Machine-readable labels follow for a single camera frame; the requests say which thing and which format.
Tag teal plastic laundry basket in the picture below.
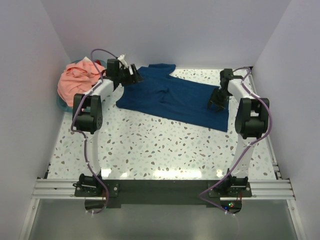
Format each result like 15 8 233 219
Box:
56 59 110 113

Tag aluminium frame rail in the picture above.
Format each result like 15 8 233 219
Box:
31 179 295 200

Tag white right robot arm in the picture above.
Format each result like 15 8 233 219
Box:
207 68 273 179

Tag dark blue t shirt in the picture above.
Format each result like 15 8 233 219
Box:
116 63 229 132

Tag pink t shirt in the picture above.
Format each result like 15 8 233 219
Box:
57 59 106 103

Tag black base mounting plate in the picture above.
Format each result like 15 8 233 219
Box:
73 174 253 213

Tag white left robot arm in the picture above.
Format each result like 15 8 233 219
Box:
71 54 144 175

